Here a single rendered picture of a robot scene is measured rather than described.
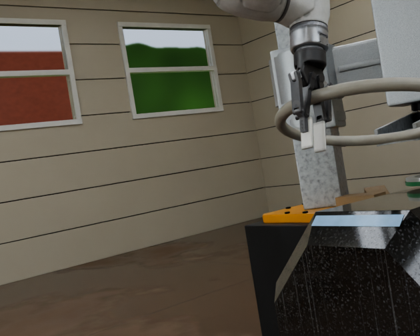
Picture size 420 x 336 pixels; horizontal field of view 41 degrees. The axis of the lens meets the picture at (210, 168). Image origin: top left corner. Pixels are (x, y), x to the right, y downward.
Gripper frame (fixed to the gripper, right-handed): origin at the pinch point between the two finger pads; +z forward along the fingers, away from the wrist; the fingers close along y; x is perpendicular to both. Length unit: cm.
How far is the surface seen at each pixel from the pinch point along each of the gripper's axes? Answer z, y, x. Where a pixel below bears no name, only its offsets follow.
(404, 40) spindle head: -49, 68, 13
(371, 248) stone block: 23.2, 34.3, 9.4
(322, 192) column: -11, 114, 86
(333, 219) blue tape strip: 13, 41, 26
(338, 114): -46, 111, 73
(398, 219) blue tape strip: 15.8, 37.9, 2.8
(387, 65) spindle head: -42, 68, 21
